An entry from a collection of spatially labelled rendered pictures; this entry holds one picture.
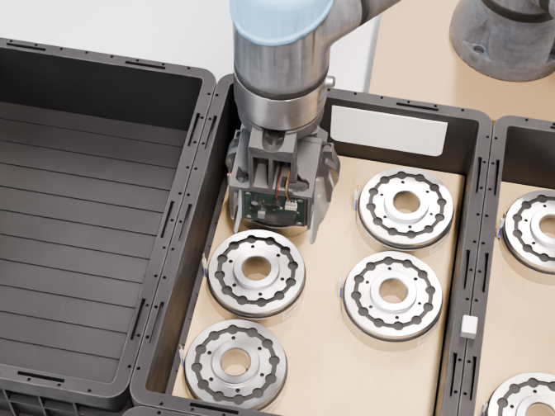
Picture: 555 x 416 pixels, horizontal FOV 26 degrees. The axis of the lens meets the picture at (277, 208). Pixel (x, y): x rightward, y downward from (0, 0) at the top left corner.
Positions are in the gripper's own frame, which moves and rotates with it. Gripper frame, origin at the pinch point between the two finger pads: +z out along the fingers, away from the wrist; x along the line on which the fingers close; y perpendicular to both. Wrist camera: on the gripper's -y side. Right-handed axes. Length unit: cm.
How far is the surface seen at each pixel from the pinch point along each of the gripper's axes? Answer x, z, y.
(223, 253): -6.3, 11.7, -1.1
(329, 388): 6.7, 14.5, 11.0
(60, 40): -37, 28, -40
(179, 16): -22, 28, -47
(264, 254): -2.0, 10.9, -1.3
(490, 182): 20.0, 4.5, -9.8
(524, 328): 25.8, 14.4, 1.1
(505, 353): 24.1, 14.4, 4.2
